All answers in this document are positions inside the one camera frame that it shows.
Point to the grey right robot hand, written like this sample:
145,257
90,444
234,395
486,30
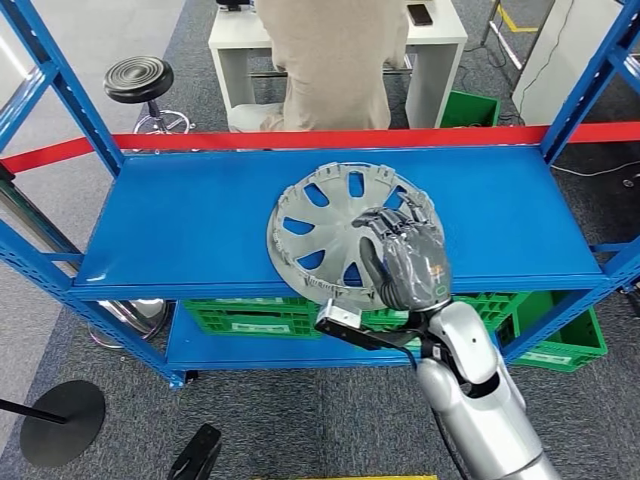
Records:
415,272

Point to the grey plastic hubcap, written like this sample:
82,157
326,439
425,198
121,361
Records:
330,228

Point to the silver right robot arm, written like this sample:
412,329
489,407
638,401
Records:
480,411

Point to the blue steel shelf rack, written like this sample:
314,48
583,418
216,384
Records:
200,218

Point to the white desk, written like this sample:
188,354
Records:
435,79

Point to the red barrier belt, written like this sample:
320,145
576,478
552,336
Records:
300,140

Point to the person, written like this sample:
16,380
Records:
330,66

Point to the black phone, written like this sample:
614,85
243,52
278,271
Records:
420,14

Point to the white cabinet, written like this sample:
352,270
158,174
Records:
560,60

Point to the black device on desk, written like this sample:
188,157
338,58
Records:
232,4

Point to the black round stool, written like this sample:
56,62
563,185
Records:
137,76

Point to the black stanchion base with pole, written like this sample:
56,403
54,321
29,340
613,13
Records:
65,424

